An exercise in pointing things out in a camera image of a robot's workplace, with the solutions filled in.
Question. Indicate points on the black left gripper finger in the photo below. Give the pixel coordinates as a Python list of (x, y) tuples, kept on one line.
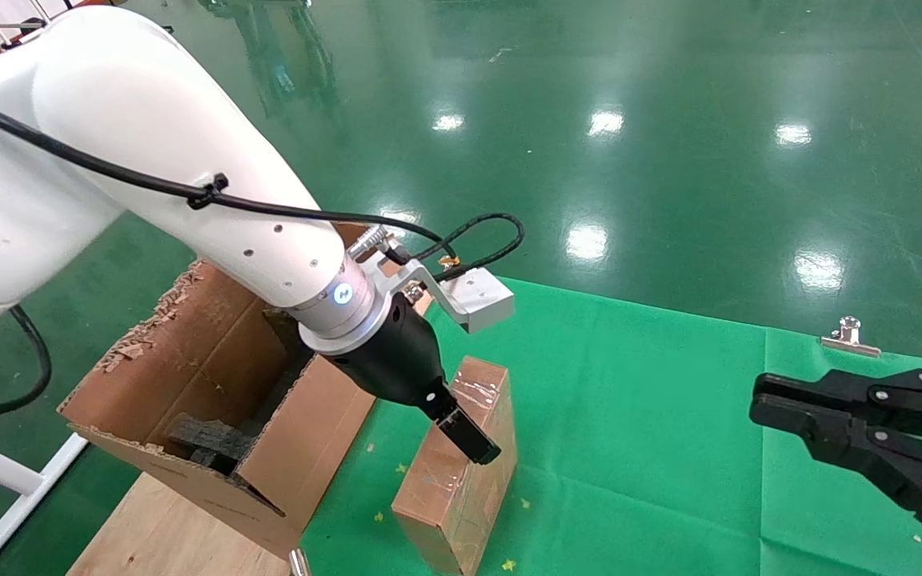
[(469, 438)]

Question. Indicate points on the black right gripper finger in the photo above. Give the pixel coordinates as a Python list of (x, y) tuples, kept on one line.
[(877, 394), (877, 448)]

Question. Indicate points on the black foam block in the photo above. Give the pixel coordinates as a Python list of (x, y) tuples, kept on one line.
[(285, 372), (209, 440)]

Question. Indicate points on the green table cloth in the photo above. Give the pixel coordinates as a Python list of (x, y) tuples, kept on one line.
[(629, 440)]

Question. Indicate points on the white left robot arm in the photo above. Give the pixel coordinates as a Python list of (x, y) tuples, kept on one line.
[(109, 96)]

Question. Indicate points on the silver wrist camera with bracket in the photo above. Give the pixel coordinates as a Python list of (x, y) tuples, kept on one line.
[(477, 300)]

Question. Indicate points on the small taped cardboard box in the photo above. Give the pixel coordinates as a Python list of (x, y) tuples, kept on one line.
[(461, 512)]

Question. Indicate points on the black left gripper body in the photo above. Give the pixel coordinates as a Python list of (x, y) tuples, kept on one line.
[(397, 360)]

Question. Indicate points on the large open cardboard carton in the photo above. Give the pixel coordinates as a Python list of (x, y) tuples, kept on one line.
[(189, 344)]

